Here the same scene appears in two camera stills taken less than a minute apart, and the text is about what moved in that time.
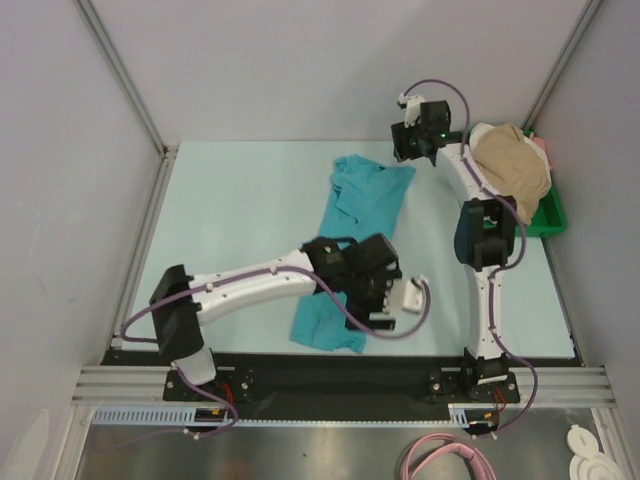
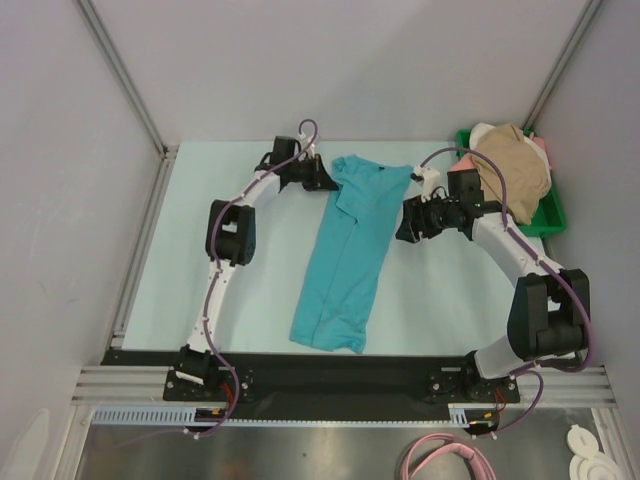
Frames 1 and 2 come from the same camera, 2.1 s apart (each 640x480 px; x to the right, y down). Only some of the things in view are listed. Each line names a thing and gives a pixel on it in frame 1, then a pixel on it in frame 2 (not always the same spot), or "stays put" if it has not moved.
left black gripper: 383,278 -> 318,180
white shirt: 533,144 stays put
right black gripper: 405,141 -> 419,220
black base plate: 229,386 stays put
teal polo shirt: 362,201 stays put
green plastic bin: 549,216 stays put
